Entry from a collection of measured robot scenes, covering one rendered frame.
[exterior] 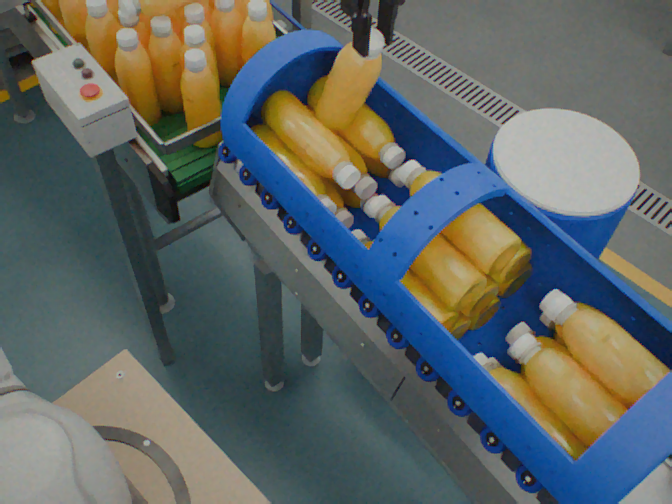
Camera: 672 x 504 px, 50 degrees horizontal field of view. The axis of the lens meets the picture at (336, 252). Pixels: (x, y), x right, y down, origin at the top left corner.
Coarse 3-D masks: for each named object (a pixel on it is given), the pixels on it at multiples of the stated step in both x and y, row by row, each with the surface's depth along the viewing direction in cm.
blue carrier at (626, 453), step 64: (256, 64) 121; (320, 64) 133; (384, 192) 136; (448, 192) 103; (512, 192) 107; (384, 256) 105; (576, 256) 109; (512, 320) 121; (640, 320) 105; (512, 448) 98; (640, 448) 84
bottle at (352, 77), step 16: (352, 48) 108; (336, 64) 110; (352, 64) 108; (368, 64) 107; (336, 80) 112; (352, 80) 109; (368, 80) 110; (320, 96) 120; (336, 96) 115; (352, 96) 113; (320, 112) 121; (336, 112) 118; (352, 112) 118; (336, 128) 123
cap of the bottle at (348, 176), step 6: (342, 168) 117; (348, 168) 117; (354, 168) 117; (342, 174) 117; (348, 174) 116; (354, 174) 117; (342, 180) 117; (348, 180) 118; (354, 180) 119; (342, 186) 118; (348, 186) 119
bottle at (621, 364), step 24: (576, 312) 97; (576, 336) 95; (600, 336) 93; (624, 336) 93; (576, 360) 97; (600, 360) 93; (624, 360) 91; (648, 360) 91; (624, 384) 91; (648, 384) 90
